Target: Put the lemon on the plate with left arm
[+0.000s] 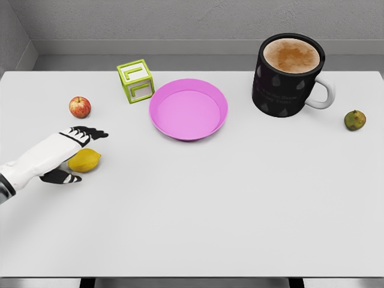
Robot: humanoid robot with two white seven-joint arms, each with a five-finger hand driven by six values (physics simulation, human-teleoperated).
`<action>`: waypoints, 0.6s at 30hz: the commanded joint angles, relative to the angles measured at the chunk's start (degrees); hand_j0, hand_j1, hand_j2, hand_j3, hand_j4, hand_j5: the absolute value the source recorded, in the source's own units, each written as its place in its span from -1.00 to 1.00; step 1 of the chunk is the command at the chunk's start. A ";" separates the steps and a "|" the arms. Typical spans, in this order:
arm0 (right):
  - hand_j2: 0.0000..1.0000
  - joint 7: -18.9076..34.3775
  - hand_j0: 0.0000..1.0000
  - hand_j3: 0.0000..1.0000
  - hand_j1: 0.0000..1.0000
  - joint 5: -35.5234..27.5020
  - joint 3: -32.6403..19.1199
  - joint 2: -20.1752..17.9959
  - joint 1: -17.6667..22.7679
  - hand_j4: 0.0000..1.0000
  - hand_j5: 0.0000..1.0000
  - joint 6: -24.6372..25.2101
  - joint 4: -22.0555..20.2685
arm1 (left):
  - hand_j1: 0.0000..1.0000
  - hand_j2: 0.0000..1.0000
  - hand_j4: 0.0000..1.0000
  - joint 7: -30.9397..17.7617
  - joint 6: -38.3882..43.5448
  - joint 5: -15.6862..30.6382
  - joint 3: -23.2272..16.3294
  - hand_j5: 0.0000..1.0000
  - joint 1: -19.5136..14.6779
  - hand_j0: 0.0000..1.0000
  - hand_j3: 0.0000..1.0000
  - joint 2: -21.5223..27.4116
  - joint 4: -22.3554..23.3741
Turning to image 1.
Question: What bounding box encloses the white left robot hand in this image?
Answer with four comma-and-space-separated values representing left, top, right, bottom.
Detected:
27, 125, 109, 185

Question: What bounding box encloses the yellow lemon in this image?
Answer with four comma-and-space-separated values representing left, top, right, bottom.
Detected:
67, 148, 102, 173

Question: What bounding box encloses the pink plate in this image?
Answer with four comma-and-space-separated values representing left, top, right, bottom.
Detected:
148, 78, 229, 142

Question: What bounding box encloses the red apple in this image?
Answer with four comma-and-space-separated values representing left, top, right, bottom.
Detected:
68, 96, 92, 119

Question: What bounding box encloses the green letter block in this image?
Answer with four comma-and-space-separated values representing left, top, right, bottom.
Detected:
116, 59, 155, 105

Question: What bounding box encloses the black coffee mug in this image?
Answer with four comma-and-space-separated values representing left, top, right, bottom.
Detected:
251, 32, 336, 119

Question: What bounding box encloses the green pear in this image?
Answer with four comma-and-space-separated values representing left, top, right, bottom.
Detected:
343, 109, 367, 131

